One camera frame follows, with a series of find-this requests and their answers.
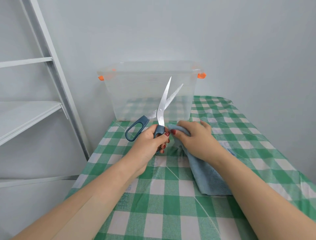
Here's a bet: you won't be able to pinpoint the blue microfibre cloth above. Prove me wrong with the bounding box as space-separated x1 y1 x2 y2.
168 123 237 196

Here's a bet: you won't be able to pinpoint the green white checkered tablecloth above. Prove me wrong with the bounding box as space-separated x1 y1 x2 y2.
64 96 316 240

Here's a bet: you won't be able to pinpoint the person's right hand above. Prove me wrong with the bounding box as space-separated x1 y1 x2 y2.
171 120 225 168

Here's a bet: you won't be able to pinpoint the person's left forearm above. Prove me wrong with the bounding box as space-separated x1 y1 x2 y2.
12 158 146 240

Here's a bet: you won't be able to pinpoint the clear plastic storage box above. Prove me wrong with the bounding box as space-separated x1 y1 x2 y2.
97 60 207 122

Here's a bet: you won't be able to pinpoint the white metal shelf rack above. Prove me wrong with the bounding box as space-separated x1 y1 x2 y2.
0 0 90 188

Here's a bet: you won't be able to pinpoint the person's right forearm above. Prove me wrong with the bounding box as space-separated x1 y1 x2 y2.
212 153 316 240

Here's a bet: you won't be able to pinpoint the blue handled steel scissors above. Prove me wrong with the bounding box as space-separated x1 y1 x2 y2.
125 76 184 143

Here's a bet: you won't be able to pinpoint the person's left hand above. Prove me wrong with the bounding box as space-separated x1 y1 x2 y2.
123 124 171 177

